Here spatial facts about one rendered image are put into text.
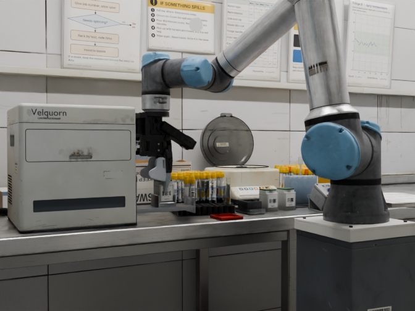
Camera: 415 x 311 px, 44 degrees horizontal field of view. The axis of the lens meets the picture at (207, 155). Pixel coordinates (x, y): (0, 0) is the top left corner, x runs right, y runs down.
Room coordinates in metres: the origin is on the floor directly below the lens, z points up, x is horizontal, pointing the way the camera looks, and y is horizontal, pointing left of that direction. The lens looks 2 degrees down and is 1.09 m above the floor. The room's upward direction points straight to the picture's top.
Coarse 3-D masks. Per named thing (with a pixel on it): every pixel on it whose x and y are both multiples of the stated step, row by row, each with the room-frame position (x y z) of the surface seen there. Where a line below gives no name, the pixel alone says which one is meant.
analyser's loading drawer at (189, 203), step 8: (152, 200) 1.38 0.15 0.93; (184, 200) 1.44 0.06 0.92; (192, 200) 1.39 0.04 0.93; (144, 208) 1.33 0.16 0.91; (152, 208) 1.33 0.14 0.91; (160, 208) 1.34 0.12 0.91; (168, 208) 1.35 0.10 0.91; (176, 208) 1.36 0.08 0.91; (184, 208) 1.37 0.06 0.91; (192, 208) 1.38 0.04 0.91
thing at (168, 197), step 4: (156, 184) 1.37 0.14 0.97; (160, 184) 1.36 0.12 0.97; (172, 184) 1.37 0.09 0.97; (156, 188) 1.37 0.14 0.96; (160, 188) 1.35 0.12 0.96; (168, 188) 1.36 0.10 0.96; (172, 188) 1.37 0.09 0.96; (156, 192) 1.37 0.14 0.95; (160, 192) 1.35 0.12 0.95; (168, 192) 1.36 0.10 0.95; (172, 192) 1.37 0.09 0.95; (160, 196) 1.35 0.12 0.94; (164, 196) 1.35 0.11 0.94; (168, 196) 1.36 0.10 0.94; (172, 196) 1.37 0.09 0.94; (160, 200) 1.35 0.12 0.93; (164, 200) 1.35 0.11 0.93; (168, 200) 1.36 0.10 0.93; (172, 200) 1.37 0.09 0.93
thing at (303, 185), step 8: (288, 176) 1.66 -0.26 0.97; (296, 176) 1.66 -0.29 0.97; (304, 176) 1.67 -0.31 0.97; (312, 176) 1.68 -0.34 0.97; (288, 184) 1.66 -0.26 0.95; (296, 184) 1.66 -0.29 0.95; (304, 184) 1.67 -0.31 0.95; (312, 184) 1.68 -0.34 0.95; (296, 192) 1.66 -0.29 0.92; (304, 192) 1.67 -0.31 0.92; (296, 200) 1.66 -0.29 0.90; (304, 200) 1.67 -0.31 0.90
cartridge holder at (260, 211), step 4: (240, 200) 1.55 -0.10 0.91; (244, 200) 1.55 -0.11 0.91; (248, 200) 1.56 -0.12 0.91; (252, 200) 1.56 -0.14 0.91; (256, 200) 1.54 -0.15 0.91; (240, 204) 1.53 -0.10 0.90; (244, 204) 1.51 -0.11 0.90; (248, 204) 1.50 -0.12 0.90; (252, 204) 1.51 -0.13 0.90; (256, 204) 1.51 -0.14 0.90; (260, 204) 1.52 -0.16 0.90; (236, 208) 1.55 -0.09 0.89; (240, 208) 1.53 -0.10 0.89; (244, 208) 1.51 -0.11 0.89; (248, 208) 1.50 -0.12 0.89; (252, 208) 1.51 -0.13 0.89; (256, 208) 1.51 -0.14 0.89; (260, 208) 1.52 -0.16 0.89; (244, 212) 1.51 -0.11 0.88; (248, 212) 1.49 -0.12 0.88; (252, 212) 1.49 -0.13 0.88; (256, 212) 1.49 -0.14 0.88; (260, 212) 1.50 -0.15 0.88; (264, 212) 1.50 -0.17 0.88
